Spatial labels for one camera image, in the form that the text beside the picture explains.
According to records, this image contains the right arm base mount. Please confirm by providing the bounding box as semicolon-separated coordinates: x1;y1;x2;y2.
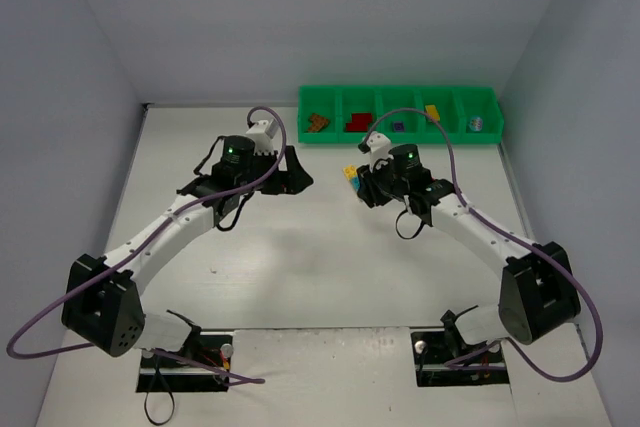
410;310;510;388

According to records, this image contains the red lego brick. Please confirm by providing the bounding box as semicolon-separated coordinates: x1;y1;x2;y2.
344;112;374;133

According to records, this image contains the teal rounded lego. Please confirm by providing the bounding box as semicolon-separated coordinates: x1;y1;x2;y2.
467;116;484;133

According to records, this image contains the teal lego brick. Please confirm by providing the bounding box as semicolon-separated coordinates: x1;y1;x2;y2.
349;175;360;193

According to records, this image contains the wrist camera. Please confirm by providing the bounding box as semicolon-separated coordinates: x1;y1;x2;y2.
358;131;391;171
246;119;279;143

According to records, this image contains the yellow lego brick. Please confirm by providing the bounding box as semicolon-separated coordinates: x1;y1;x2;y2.
343;165;358;186

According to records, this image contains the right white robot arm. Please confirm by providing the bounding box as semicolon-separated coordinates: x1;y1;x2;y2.
357;136;581;346

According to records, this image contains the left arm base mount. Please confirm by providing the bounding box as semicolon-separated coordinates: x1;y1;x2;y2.
135;329;236;393

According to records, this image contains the brown lego plate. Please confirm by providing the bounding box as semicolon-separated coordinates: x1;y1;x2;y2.
306;113;332;134

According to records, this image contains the yellow half-round lego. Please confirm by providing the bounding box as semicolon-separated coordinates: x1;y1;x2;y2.
424;104;441;122

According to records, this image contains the black loop cable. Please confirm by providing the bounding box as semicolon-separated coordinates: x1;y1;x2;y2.
143;366;177;426

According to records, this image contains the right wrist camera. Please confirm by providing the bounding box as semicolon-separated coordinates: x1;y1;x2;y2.
358;131;391;171

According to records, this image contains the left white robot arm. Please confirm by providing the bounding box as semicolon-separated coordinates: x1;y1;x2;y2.
61;135;313;357

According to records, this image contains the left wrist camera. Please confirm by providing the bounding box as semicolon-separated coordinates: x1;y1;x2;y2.
246;119;279;143

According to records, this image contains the green compartment bin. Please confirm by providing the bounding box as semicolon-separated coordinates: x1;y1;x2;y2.
297;85;504;145

